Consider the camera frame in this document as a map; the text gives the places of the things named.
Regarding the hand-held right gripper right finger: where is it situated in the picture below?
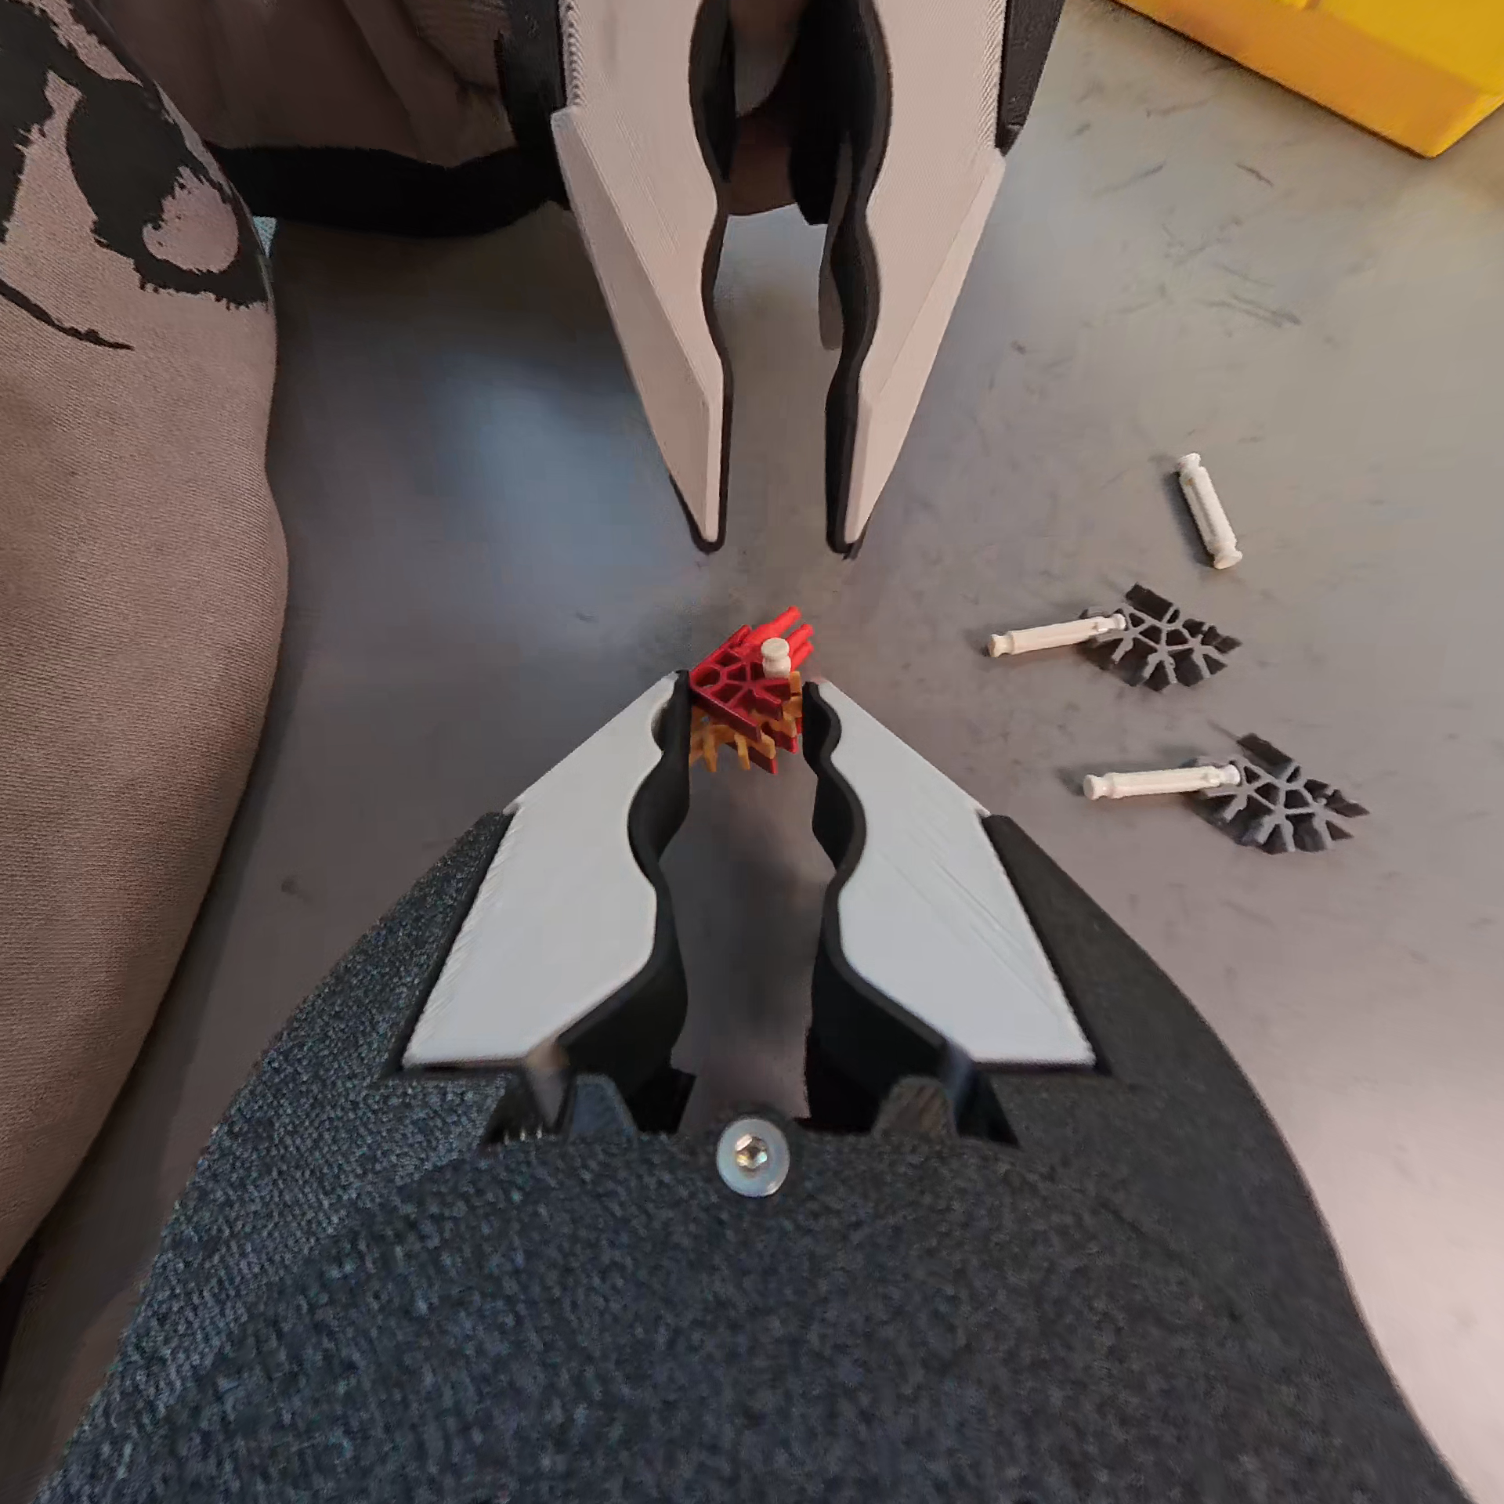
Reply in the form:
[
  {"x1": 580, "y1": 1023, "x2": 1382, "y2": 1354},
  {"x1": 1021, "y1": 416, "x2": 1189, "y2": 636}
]
[{"x1": 802, "y1": 679, "x2": 1098, "y2": 1136}]

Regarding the person's left forearm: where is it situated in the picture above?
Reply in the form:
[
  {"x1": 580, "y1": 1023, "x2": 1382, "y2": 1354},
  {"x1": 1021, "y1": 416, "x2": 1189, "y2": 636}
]
[{"x1": 93, "y1": 0, "x2": 553, "y2": 169}]

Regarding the yellow plastic bin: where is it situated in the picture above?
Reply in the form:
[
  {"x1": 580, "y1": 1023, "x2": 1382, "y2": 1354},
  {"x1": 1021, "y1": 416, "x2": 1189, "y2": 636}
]
[{"x1": 1110, "y1": 0, "x2": 1504, "y2": 160}]

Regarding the yellow toy connector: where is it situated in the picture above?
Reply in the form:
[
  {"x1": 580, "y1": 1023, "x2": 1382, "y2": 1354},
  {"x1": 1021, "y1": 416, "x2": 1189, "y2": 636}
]
[{"x1": 688, "y1": 703, "x2": 806, "y2": 778}]

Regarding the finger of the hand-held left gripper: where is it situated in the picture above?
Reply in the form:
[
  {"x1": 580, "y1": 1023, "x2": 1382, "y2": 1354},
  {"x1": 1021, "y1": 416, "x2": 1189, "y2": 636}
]
[
  {"x1": 552, "y1": 0, "x2": 734, "y2": 554},
  {"x1": 820, "y1": 0, "x2": 1012, "y2": 558}
]

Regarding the person's beige sweater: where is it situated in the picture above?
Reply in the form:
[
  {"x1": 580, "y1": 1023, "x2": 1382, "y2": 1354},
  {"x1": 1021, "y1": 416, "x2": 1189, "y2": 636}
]
[{"x1": 0, "y1": 0, "x2": 290, "y2": 1283}]

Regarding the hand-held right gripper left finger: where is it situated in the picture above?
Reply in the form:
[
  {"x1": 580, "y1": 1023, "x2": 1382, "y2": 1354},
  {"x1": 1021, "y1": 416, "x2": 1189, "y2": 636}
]
[{"x1": 403, "y1": 672, "x2": 695, "y2": 1136}]

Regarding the grey toy connector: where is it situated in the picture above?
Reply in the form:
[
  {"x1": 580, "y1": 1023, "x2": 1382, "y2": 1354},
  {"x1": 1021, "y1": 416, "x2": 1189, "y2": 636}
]
[
  {"x1": 1082, "y1": 584, "x2": 1243, "y2": 694},
  {"x1": 1193, "y1": 735, "x2": 1370, "y2": 857}
]

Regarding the red toy connector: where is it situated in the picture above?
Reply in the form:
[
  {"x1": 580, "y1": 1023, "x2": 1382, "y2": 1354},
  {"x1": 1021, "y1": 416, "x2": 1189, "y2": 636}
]
[{"x1": 688, "y1": 629, "x2": 808, "y2": 746}]

